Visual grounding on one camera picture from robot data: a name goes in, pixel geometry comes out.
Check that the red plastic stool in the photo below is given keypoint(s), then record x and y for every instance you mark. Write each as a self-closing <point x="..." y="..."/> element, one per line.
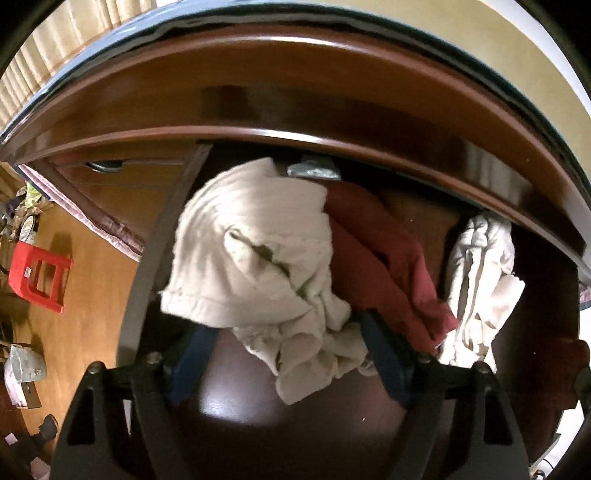
<point x="23" y="263"/>

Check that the wooden drawer front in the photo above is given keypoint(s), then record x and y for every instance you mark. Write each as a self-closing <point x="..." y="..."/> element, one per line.
<point x="147" y="189"/>

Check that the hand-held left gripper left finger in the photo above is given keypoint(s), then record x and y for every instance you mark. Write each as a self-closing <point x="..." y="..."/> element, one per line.
<point x="194" y="360"/>

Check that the black shoe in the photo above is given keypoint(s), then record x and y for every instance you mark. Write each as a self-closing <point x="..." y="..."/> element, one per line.
<point x="46" y="427"/>

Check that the pink bed skirt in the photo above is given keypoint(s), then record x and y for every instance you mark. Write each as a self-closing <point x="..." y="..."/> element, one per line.
<point x="92" y="217"/>

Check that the white underwear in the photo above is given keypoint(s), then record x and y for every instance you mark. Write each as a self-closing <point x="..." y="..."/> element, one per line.
<point x="480" y="267"/>

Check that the mixed clutter pile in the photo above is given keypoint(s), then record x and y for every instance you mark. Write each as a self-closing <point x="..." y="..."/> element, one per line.
<point x="21" y="212"/>

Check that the dark red underwear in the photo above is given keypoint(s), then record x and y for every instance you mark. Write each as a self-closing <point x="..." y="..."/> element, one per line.
<point x="392" y="258"/>

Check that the dark wooden drawer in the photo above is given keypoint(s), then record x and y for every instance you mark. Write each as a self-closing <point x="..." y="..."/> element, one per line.
<point x="277" y="424"/>

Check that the white plastic bag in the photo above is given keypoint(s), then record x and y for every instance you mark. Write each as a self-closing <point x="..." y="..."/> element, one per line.
<point x="25" y="369"/>

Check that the grey underwear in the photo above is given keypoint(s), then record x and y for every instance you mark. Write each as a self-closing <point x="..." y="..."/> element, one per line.
<point x="314" y="168"/>

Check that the beige patterned curtain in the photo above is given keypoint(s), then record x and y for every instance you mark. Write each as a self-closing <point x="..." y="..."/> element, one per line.
<point x="46" y="60"/>

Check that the cream underwear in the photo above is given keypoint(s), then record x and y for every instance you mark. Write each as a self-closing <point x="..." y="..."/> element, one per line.
<point x="240" y="277"/>

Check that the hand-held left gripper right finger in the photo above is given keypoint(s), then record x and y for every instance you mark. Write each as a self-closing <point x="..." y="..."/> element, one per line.
<point x="383" y="355"/>

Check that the dark wooden table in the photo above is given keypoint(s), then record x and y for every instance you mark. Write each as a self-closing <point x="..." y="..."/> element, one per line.
<point x="277" y="101"/>

